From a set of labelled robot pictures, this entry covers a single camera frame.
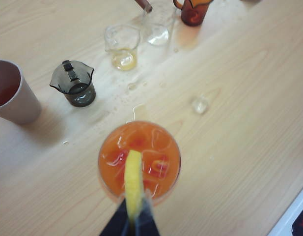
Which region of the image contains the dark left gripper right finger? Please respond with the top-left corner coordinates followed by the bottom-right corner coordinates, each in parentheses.
top-left (135, 190), bottom-right (162, 236)

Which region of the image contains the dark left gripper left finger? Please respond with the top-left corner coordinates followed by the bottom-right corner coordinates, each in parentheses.
top-left (99, 197), bottom-right (132, 236)

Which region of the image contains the yellow lemon slice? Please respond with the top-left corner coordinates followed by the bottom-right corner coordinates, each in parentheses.
top-left (124, 149), bottom-right (143, 228)

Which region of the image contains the small clear tipped cup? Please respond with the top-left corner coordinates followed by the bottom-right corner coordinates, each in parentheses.
top-left (191, 96), bottom-right (210, 115)

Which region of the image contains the smoky grey measuring cup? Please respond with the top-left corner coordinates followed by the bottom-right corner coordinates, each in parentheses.
top-left (49, 59), bottom-right (97, 108)

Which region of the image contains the white paper cup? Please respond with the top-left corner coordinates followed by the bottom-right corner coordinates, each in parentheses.
top-left (0, 59), bottom-right (42, 125)

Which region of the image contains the clear measuring cup yellow residue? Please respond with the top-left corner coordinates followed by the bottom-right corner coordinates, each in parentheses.
top-left (104, 24), bottom-right (141, 71)

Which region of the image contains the amber measuring cup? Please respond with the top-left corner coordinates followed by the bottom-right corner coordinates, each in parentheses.
top-left (172, 0), bottom-right (215, 27)

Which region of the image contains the wine glass with orange-red drink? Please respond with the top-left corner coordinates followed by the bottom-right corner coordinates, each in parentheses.
top-left (97, 120), bottom-right (182, 207)

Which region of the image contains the black mat with red mark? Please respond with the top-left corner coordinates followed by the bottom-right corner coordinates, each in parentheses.
top-left (291, 201), bottom-right (303, 236)

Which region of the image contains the clear measuring cup brown handle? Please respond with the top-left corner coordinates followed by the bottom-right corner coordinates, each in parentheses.
top-left (134, 0), bottom-right (178, 47)

